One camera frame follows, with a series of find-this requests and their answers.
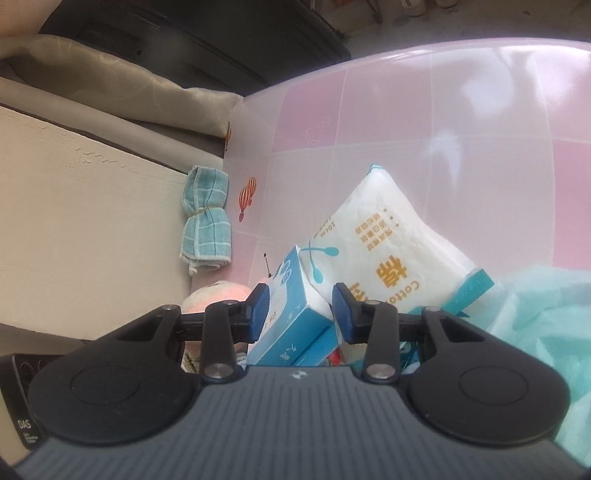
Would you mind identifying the pink plush toy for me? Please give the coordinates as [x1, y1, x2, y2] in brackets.
[181, 279, 254, 370]

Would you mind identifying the beige curtain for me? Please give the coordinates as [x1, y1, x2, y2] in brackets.
[0, 34, 243, 137]

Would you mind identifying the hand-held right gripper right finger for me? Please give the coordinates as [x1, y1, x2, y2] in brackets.
[332, 282, 490, 384]

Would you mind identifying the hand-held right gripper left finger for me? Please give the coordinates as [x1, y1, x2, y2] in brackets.
[104, 282, 272, 384]

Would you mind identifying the pink checked tablecloth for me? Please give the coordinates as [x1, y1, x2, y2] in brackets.
[224, 39, 591, 324]

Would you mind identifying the white cotton pad bag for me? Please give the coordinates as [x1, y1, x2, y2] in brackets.
[298, 164, 495, 319]

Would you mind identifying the blue white tissue pack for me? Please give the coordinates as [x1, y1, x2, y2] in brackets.
[291, 323, 345, 367]
[247, 244, 334, 367]

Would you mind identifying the blue checked towel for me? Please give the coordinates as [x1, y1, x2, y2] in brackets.
[179, 165, 233, 277]

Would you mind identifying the light green plastic bag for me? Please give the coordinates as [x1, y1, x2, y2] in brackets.
[485, 265, 591, 457]

